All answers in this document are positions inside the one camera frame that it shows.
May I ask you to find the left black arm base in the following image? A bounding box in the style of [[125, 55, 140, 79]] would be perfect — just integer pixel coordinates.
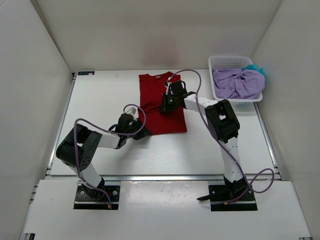
[[73, 183, 121, 210]]

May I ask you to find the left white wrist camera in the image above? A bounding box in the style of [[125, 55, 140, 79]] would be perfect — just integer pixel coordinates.
[[123, 105, 139, 120]]

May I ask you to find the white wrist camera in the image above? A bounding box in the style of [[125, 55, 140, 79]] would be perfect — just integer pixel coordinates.
[[164, 77, 172, 96], [123, 105, 139, 120]]

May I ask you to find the teal t shirt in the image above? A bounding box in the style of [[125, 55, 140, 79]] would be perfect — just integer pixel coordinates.
[[242, 64, 267, 83]]

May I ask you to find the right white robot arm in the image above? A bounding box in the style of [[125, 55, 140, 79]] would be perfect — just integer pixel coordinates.
[[159, 80, 244, 200]]

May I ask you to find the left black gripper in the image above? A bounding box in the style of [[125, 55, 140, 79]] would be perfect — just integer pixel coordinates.
[[125, 117, 152, 140]]

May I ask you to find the white plastic basket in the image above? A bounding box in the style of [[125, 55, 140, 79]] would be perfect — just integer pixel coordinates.
[[208, 55, 253, 101]]

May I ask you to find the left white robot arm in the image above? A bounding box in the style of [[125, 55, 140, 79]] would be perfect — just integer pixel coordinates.
[[55, 113, 152, 200]]

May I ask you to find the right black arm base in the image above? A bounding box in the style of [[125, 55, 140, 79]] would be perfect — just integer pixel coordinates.
[[197, 185, 258, 212]]

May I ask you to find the lilac t shirt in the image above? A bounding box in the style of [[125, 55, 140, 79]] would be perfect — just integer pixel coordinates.
[[212, 68, 265, 100]]

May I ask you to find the dark blue label sticker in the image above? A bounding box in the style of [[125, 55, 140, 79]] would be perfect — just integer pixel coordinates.
[[77, 71, 95, 76]]

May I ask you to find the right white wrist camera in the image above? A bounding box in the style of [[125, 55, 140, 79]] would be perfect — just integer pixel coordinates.
[[164, 77, 172, 96]]

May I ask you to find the red t shirt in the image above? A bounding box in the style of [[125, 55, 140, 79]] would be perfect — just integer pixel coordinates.
[[138, 71, 187, 135]]

